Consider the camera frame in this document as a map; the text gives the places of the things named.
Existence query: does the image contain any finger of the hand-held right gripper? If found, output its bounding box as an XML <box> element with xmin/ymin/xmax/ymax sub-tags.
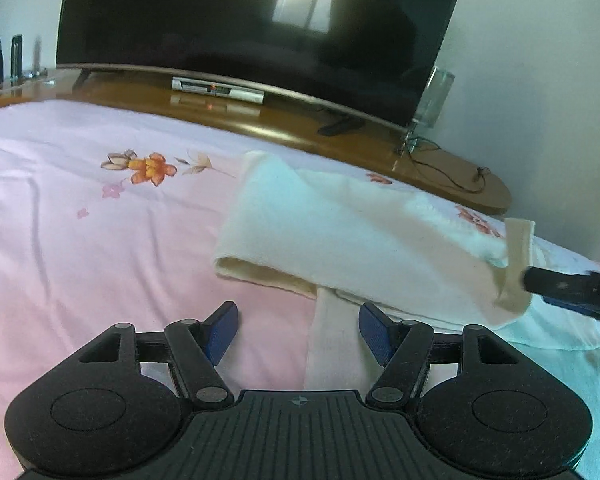
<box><xmin>522</xmin><ymin>266</ymin><xmax>600</xmax><ymax>327</ymax></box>

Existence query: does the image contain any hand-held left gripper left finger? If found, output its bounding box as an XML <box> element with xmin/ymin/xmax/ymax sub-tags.
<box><xmin>60</xmin><ymin>301</ymin><xmax>240</xmax><ymax>411</ymax></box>

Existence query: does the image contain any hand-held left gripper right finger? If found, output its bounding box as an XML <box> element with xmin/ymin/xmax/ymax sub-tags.
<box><xmin>358</xmin><ymin>302</ymin><xmax>543</xmax><ymax>409</ymax></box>

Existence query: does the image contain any pink floral bed sheet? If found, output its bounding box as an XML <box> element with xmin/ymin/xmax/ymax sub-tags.
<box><xmin>0</xmin><ymin>99</ymin><xmax>600</xmax><ymax>480</ymax></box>

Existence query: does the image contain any wooden television stand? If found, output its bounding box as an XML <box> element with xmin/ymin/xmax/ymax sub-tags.
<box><xmin>0</xmin><ymin>67</ymin><xmax>512</xmax><ymax>216</ymax></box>

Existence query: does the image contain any glass table lamp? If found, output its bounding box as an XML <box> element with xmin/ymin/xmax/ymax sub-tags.
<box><xmin>405</xmin><ymin>66</ymin><xmax>456</xmax><ymax>153</ymax></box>

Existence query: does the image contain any silver set-top box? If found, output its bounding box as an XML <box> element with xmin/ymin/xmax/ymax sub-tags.
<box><xmin>171</xmin><ymin>76</ymin><xmax>266</xmax><ymax>105</ymax></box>

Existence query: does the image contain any black flat screen television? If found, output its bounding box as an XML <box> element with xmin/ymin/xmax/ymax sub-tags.
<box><xmin>55</xmin><ymin>0</ymin><xmax>471</xmax><ymax>137</ymax></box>

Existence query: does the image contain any clear bottle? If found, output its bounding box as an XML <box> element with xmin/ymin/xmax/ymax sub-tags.
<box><xmin>31</xmin><ymin>35</ymin><xmax>45</xmax><ymax>78</ymax></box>

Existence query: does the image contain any dark bottle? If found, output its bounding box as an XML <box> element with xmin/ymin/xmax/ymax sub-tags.
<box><xmin>10</xmin><ymin>35</ymin><xmax>23</xmax><ymax>81</ymax></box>

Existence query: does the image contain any black power cable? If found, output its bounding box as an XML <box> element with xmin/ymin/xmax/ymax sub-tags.
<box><xmin>407</xmin><ymin>137</ymin><xmax>491</xmax><ymax>194</ymax></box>

